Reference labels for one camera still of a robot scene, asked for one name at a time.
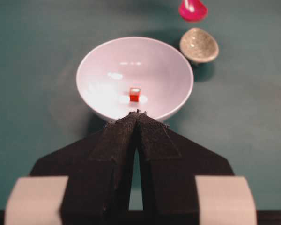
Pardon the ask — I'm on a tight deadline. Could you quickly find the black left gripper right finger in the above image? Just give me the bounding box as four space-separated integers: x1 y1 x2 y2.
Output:
136 111 258 225

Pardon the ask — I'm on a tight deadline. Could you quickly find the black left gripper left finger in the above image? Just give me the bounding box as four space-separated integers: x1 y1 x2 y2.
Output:
4 112 139 225

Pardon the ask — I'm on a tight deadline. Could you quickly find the red block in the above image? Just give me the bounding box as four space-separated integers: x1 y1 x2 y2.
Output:
129 87 141 102

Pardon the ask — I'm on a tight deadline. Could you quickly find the pink red spoon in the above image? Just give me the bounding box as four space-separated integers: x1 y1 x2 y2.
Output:
178 0 208 22

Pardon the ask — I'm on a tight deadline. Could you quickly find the white bowl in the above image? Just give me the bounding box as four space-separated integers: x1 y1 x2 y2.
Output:
76 37 194 121

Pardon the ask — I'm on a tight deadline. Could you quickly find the small grey ceramic dish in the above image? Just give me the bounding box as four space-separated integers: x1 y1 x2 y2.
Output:
179 28 219 65

